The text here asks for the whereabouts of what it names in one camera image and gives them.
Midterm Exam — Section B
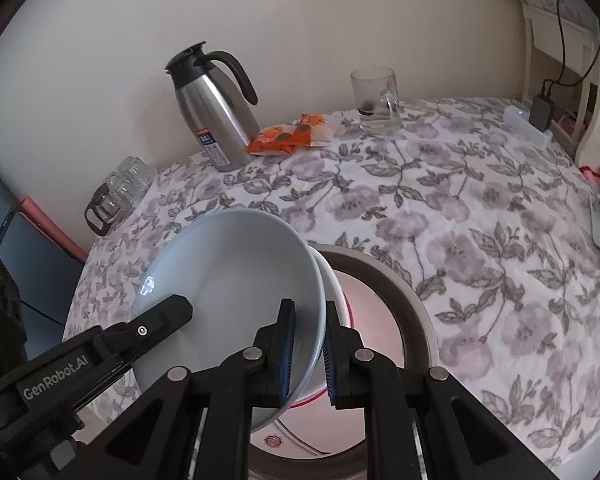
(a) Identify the white cabinet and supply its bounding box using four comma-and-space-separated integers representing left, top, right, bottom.
520, 0, 600, 111

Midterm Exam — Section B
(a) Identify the stainless steel thermos jug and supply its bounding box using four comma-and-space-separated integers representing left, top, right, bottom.
164, 42, 262, 173

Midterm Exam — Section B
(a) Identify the glass pot with black handle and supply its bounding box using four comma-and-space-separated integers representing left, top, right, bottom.
84, 182, 126, 237

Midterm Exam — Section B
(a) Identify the grey floral tablecloth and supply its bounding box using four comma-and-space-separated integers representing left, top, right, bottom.
62, 96, 600, 480

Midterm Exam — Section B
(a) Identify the pink board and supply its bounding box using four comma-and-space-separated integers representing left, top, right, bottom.
19, 195, 88, 263

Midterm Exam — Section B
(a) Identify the blue cabinet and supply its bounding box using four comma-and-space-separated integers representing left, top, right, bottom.
0, 160, 88, 361

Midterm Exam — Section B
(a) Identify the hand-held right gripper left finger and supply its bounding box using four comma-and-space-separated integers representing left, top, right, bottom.
72, 298, 297, 480

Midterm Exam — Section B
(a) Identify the black charger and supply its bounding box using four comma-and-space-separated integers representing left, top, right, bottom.
528, 79, 556, 132

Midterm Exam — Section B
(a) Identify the white power strip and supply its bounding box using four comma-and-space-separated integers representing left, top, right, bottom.
502, 105, 556, 146

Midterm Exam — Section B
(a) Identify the black charger cable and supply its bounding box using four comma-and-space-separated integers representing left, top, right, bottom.
554, 0, 600, 87

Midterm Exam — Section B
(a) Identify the orange snack packet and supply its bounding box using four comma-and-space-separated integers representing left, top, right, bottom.
287, 112, 341, 148
245, 125, 301, 157

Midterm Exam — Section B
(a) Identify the strawberry print bowl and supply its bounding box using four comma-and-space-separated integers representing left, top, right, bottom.
280, 249, 352, 411

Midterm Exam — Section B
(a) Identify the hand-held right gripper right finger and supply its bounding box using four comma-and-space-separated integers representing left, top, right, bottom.
321, 301, 551, 480

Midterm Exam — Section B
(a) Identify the white square bowl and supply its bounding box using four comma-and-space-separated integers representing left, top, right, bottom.
131, 209, 327, 433

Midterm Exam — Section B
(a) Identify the stainless steel basin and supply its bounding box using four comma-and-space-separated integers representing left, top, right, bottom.
247, 246, 439, 480

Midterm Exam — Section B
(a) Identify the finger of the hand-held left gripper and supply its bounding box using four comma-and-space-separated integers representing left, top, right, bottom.
102, 295, 195, 366

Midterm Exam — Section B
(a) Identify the clear glass mug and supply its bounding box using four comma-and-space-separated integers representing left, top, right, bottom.
350, 66, 403, 137

